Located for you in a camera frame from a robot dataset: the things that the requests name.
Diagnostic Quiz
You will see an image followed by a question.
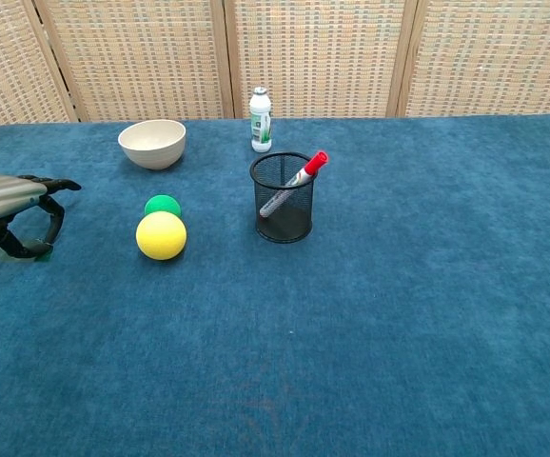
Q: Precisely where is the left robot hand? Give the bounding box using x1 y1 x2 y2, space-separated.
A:
0 173 83 261

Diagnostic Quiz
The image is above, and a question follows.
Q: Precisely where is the green foam ball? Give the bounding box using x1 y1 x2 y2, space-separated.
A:
144 193 183 218

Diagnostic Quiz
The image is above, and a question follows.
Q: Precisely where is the yellow foam ball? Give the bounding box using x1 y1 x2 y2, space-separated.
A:
135 210 188 262

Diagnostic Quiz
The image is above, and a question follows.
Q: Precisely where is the beige bowl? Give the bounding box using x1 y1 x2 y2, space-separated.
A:
117 118 187 171

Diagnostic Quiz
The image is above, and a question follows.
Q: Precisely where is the small white bottle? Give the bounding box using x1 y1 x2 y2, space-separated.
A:
249 86 273 154

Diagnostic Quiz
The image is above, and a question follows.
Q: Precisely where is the black mesh pen holder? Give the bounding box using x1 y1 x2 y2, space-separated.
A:
248 150 315 244

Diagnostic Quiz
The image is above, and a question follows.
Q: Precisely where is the red capped marker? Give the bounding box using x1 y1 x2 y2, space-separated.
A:
259 149 330 219

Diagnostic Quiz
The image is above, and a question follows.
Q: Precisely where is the woven folding screen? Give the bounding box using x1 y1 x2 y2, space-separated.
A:
0 0 550 130

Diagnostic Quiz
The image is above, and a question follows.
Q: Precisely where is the blue table mat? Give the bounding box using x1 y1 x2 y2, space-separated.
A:
0 111 550 457

